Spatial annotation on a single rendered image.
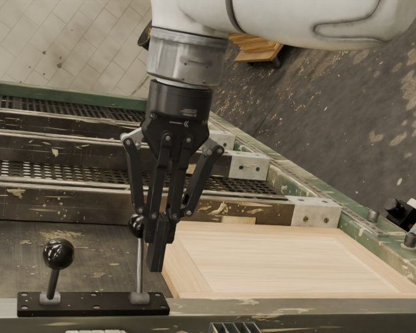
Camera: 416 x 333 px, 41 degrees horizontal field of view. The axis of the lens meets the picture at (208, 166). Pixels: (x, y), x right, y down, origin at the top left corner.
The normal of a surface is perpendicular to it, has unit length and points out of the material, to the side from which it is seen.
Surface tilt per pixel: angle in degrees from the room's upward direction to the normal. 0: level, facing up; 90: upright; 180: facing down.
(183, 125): 90
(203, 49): 93
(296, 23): 80
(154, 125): 90
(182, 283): 59
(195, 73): 90
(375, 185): 0
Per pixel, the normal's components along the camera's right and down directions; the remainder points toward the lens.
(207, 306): 0.17, -0.96
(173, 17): -0.44, 0.33
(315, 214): 0.30, 0.28
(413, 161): -0.72, -0.56
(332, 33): -0.34, 0.84
